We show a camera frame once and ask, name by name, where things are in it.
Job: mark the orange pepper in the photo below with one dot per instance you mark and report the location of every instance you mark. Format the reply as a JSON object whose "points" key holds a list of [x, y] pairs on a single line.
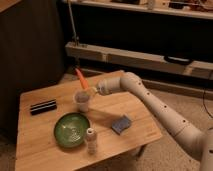
{"points": [[82, 79]]}

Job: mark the white spice bottle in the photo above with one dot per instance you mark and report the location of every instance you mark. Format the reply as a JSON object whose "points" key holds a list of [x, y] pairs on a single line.
{"points": [[91, 141]]}

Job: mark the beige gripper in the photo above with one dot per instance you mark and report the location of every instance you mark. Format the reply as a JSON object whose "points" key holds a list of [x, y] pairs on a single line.
{"points": [[102, 88]]}

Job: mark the green ceramic plate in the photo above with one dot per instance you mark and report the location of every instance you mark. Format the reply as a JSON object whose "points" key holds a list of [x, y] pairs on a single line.
{"points": [[70, 130]]}

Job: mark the long beige wooden beam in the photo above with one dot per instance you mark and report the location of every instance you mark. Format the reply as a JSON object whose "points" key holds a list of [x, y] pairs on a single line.
{"points": [[197, 69]]}

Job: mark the upper wooden shelf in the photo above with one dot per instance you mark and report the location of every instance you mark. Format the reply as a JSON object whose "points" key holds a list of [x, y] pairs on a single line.
{"points": [[148, 7]]}

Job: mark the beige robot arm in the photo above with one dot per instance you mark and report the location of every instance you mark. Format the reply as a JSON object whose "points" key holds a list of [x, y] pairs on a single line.
{"points": [[197, 144]]}

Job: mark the blue sponge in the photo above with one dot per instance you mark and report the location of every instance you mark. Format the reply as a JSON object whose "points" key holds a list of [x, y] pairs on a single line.
{"points": [[121, 124]]}

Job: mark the black handle clamp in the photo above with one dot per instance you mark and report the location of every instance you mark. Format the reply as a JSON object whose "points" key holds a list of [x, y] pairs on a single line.
{"points": [[178, 60]]}

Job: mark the wooden table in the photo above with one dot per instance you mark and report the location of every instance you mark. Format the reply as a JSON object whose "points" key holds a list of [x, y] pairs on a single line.
{"points": [[36, 147]]}

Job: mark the metal pole stand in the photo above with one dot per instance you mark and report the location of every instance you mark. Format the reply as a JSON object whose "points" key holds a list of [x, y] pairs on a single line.
{"points": [[75, 36]]}

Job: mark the black striped box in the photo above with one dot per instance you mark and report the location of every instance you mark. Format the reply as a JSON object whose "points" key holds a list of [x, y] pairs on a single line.
{"points": [[43, 107]]}

